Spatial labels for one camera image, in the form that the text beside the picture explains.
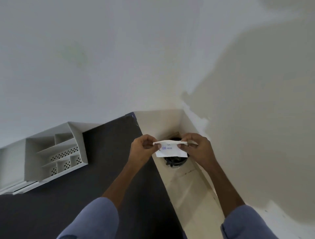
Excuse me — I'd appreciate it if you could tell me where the person's left hand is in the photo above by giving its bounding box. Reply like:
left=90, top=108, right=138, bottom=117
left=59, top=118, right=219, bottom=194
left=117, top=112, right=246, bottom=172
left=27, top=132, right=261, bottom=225
left=130, top=134, right=160, bottom=171

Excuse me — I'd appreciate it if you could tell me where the person's right hand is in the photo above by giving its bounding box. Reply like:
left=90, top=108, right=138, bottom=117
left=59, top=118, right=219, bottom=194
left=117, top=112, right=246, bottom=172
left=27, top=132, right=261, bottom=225
left=177, top=133, right=218, bottom=170

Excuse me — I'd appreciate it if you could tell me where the white paper packet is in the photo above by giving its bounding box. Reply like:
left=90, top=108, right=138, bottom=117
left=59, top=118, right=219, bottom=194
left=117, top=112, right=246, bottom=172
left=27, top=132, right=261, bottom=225
left=153, top=140, right=189, bottom=158

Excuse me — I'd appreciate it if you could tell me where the person's left forearm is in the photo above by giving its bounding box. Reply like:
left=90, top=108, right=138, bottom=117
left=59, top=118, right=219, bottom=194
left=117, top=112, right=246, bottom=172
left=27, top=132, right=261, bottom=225
left=56, top=158, right=153, bottom=239

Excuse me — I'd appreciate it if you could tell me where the person's right forearm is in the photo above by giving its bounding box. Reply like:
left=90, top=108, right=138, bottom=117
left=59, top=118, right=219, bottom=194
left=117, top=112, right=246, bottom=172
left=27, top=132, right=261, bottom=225
left=203, top=160, right=280, bottom=239

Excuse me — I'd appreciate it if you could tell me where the black round bin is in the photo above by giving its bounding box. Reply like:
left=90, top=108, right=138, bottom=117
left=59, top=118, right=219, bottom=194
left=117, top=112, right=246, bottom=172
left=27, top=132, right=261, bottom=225
left=163, top=137, right=189, bottom=169

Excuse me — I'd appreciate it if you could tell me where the white perforated desk organizer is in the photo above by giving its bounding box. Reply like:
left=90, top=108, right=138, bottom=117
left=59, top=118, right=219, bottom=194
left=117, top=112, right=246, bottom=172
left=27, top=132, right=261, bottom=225
left=0, top=121, right=89, bottom=195

